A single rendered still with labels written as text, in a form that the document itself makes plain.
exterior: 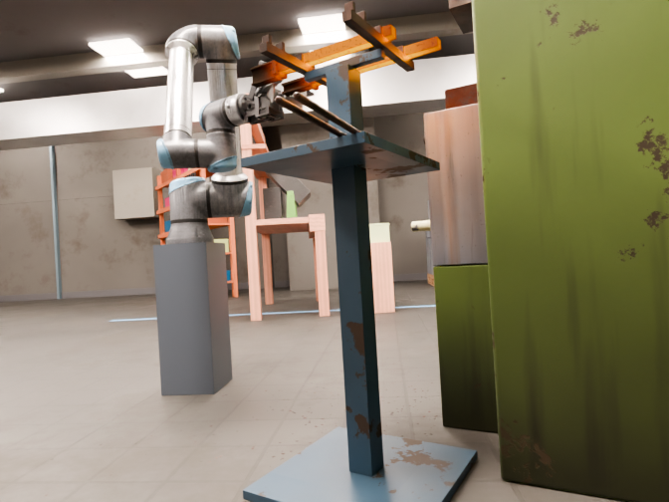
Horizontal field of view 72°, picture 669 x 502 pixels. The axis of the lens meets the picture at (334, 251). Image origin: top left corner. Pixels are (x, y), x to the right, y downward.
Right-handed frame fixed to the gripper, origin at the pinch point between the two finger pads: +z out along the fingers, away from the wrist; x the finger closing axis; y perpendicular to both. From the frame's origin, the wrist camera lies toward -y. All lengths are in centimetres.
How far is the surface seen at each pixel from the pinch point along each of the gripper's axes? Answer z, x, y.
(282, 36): -321, -417, -266
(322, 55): 16.2, 13.1, 0.9
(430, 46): 38.5, 1.0, 1.0
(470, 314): 36, -25, 67
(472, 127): 40.0, -25.3, 15.0
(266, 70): -1.4, 12.4, -0.4
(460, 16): 33, -46, -27
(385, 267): -100, -253, 62
